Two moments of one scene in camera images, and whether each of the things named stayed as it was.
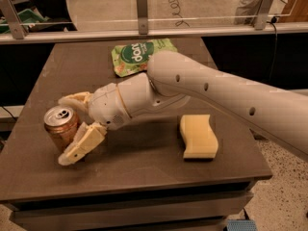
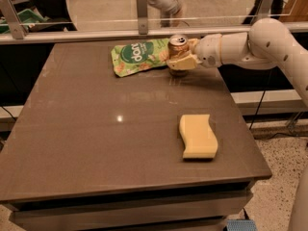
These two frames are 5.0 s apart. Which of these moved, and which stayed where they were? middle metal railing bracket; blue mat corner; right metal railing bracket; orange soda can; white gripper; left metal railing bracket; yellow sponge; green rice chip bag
Moved: orange soda can; white gripper
Stayed: middle metal railing bracket; blue mat corner; green rice chip bag; right metal railing bracket; left metal railing bracket; yellow sponge
